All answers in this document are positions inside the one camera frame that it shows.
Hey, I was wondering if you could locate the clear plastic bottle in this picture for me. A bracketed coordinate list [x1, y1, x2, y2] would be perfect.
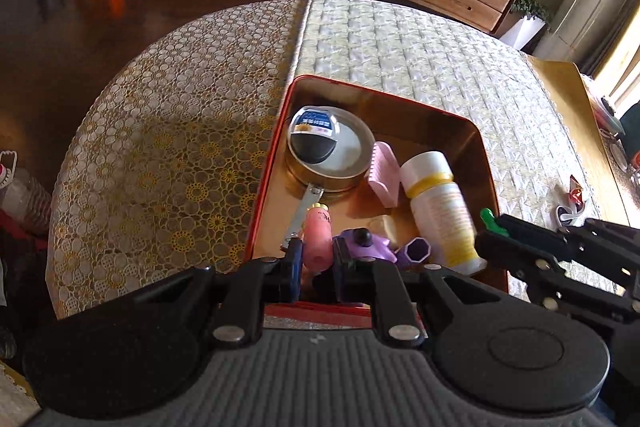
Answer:
[0, 167, 53, 235]

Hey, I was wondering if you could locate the pink toy comb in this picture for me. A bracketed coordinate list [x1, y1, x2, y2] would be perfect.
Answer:
[366, 142, 401, 208]

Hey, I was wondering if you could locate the purple hexagonal cup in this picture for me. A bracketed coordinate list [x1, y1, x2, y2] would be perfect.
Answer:
[397, 237, 432, 268]

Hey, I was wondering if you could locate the pink tube orange cap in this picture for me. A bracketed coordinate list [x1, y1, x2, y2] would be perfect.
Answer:
[302, 203, 335, 273]

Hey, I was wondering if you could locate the purple toy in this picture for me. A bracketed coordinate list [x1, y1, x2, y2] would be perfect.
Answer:
[335, 229, 398, 264]

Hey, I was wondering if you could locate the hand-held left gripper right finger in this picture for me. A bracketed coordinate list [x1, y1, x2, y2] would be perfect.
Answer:
[333, 238, 481, 349]

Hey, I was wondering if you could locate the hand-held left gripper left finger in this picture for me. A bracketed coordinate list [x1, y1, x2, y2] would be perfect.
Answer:
[145, 239, 304, 350]

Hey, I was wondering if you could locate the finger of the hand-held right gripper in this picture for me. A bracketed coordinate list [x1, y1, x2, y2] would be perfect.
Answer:
[492, 214, 596, 258]
[475, 231, 566, 308]

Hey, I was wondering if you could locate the white planter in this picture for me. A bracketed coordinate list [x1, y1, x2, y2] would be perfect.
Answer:
[500, 14, 546, 50]

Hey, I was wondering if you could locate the green orange appliance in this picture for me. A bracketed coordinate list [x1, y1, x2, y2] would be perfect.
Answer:
[619, 102, 640, 158]

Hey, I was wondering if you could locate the beige rounded block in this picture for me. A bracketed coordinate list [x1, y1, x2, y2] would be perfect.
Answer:
[367, 214, 401, 240]

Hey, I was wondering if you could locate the gold round tin white lid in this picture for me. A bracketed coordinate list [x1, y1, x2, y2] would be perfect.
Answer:
[285, 105, 376, 194]

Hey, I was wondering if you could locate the lace patterned tablecloth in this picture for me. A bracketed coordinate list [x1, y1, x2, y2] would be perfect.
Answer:
[45, 0, 308, 320]

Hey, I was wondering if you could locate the black oval item blue label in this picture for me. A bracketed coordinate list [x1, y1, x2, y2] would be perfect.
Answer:
[291, 107, 338, 164]

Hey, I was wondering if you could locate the red snack packet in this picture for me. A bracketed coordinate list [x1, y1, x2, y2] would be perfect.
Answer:
[567, 174, 586, 208]

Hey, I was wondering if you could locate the green clip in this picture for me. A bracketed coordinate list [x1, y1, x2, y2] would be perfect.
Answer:
[479, 207, 508, 235]

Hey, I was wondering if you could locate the white bottle yellow label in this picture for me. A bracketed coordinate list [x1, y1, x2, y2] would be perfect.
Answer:
[399, 151, 488, 275]

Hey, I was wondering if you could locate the silver metal tool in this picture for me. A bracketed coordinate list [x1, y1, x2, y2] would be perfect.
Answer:
[280, 183, 325, 254]

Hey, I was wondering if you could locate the red tin tray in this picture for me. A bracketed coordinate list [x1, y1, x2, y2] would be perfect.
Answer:
[244, 75, 510, 319]

